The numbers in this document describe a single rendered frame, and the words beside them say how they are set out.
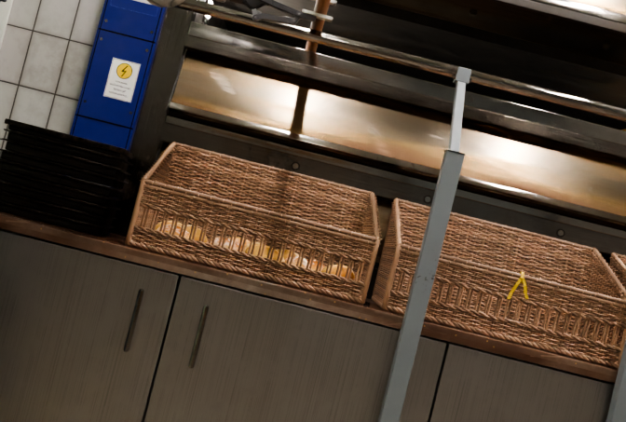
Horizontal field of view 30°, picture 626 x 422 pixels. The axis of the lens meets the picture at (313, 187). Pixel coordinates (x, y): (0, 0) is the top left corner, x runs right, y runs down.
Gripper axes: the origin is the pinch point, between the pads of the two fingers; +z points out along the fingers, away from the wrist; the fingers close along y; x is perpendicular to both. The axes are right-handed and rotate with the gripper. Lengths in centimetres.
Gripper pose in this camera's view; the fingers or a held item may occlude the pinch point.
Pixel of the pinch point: (319, 7)
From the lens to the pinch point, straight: 262.6
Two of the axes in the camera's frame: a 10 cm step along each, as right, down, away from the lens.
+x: 0.4, -0.4, -10.0
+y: -2.5, 9.7, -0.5
